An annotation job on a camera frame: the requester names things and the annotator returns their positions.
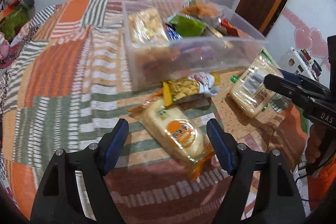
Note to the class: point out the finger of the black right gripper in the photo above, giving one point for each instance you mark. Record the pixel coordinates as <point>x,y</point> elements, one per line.
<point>307,83</point>
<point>286,89</point>

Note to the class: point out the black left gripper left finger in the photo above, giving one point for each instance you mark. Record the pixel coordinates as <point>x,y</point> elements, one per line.
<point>73,188</point>

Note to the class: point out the white rice cracker pack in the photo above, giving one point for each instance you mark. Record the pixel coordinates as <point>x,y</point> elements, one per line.
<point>249,91</point>

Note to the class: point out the red instant noodle snack bag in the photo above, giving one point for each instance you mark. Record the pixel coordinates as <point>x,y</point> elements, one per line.
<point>230,29</point>

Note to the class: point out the blue red biscuit bag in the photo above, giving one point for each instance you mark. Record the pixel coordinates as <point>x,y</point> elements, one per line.
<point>171,32</point>

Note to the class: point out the clear bag of fried snacks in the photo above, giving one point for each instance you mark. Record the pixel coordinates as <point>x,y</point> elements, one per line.
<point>201,9</point>

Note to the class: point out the person's right hand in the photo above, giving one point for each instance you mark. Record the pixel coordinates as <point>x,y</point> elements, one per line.
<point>316,134</point>

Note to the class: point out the white bedside cabinet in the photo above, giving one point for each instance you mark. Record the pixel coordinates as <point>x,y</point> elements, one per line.
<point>299,62</point>

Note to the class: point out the patchwork striped bed blanket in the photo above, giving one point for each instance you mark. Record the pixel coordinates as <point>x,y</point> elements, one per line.
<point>71,84</point>

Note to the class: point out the yellow cracker snack bag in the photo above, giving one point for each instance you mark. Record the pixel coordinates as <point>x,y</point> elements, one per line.
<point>191,87</point>

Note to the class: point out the orange logo cake pack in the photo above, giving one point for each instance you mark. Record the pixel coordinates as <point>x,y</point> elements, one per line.
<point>179,136</point>

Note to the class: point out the green snack bag in box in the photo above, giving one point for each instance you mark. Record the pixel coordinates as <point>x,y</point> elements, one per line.
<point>186,25</point>

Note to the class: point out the clear plastic storage box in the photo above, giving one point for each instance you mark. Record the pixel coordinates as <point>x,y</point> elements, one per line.
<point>150,64</point>

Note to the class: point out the pink plush toy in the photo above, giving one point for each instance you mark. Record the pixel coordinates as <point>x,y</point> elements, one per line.
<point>4,47</point>

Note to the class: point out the puffed snack clear bag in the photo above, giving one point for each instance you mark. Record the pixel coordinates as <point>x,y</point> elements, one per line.
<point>146,27</point>

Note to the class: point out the clothes pile on chair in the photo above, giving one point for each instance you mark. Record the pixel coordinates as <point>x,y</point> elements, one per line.
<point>14,15</point>

